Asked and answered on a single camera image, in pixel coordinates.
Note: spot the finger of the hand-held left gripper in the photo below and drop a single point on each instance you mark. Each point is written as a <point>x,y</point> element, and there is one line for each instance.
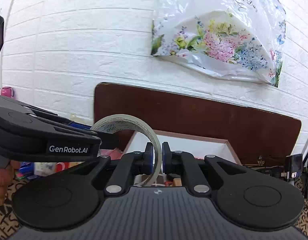
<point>107,140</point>
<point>76,125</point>

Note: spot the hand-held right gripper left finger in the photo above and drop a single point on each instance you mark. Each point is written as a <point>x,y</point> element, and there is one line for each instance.
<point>149,158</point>

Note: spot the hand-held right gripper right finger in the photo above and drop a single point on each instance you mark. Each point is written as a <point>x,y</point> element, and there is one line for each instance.
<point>166,158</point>

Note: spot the white box with pink rim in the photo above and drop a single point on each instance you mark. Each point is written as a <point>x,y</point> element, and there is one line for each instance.
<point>193,145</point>

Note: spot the clear tape roll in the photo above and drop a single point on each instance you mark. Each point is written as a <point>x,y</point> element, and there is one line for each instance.
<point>144,127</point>

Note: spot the person's left hand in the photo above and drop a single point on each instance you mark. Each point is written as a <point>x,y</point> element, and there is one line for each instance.
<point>1,182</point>

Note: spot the pink packet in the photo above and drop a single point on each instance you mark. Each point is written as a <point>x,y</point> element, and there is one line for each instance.
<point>111,154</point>

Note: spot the small white carton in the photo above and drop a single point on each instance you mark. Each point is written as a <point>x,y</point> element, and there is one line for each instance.
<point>44,168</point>

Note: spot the small pink object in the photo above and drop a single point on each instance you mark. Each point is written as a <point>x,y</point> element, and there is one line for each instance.
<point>7,91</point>

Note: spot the brown wooden board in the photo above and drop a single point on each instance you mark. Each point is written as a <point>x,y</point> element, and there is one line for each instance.
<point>193,115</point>

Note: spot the tan black patterned cloth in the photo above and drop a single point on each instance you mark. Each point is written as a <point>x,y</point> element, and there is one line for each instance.
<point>4,222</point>

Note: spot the floral plastic bag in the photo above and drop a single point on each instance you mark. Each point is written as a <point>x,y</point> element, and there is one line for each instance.
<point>218,42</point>

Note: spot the black device with connector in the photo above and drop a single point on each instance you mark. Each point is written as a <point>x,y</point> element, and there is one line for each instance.
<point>293,165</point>

